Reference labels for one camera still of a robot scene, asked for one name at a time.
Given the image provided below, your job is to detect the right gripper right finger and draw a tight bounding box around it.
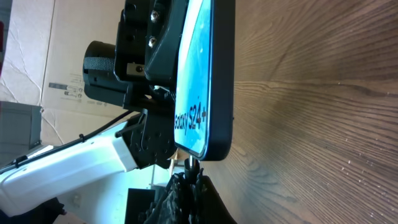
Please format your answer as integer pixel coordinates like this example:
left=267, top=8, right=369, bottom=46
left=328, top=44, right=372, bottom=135
left=193, top=168, right=236, bottom=224

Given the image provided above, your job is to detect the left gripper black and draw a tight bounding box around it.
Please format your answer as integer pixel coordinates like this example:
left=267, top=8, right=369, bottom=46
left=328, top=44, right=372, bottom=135
left=114, top=0, right=188, bottom=112

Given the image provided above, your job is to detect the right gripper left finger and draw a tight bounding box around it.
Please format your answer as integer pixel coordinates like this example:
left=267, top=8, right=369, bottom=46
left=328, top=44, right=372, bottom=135
left=138, top=172, right=193, bottom=224

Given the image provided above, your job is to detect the black USB charging cable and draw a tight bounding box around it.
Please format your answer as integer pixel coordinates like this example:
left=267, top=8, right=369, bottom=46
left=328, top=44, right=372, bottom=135
left=185, top=156, right=200, bottom=181

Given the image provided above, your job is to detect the blue Galaxy smartphone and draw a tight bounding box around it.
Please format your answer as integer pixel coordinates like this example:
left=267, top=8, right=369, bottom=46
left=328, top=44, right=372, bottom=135
left=174, top=0, right=236, bottom=161

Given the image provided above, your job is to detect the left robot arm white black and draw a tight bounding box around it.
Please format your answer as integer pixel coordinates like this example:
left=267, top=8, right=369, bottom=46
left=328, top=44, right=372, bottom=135
left=1, top=1, right=187, bottom=217

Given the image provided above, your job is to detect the black monitor background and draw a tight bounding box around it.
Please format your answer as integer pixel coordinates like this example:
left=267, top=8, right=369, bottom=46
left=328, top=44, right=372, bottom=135
left=124, top=189, right=155, bottom=224

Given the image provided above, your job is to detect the brown cardboard box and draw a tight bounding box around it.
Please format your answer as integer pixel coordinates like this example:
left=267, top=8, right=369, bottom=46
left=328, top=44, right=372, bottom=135
left=1, top=0, right=124, bottom=146

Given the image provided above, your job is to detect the grey box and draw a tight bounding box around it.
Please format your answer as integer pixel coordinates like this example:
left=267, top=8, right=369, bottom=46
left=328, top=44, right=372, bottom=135
left=1, top=101, right=42, bottom=167

